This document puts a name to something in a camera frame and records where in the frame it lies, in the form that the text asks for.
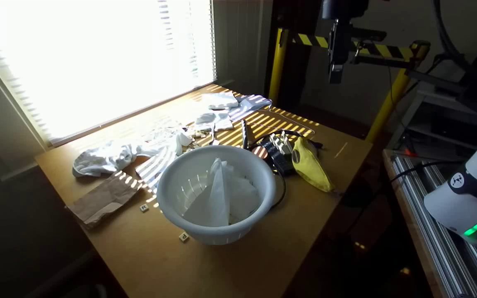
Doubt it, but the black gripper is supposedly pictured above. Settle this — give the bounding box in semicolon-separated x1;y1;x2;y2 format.
322;0;370;83

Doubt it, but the yellow banana purse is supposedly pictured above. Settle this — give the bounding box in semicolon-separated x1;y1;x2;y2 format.
292;138;332;192

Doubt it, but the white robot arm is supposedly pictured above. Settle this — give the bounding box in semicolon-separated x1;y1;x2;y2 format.
322;0;477;242

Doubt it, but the yellow black barrier stand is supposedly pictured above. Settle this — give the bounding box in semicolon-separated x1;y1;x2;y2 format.
269;28;431;143

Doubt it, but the black remote control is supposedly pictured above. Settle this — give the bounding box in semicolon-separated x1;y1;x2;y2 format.
262;134;295;176

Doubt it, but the white folded cloth far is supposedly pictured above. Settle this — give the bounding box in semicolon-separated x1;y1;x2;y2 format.
194;91;272;131

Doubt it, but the white paper in bowl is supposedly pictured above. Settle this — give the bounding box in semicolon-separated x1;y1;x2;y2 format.
184;159;259;227

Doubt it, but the white plastic bowl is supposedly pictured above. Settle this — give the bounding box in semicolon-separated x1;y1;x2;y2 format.
158;146;277;245

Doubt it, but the striped white cloth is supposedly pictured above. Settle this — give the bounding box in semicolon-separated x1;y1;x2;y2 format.
136;131;194;192

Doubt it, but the small letter tile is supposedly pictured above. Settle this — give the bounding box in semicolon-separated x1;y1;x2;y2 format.
179;232;189;244
139;204;149;214

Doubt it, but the white crumpled cloth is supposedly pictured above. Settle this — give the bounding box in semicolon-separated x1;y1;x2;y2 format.
73;144;136;177

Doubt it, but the brown paper napkin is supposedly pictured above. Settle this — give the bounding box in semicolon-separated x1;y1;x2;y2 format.
68;176;141;225

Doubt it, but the black cable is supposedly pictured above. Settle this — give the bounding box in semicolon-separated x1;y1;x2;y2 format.
274;129;325;212

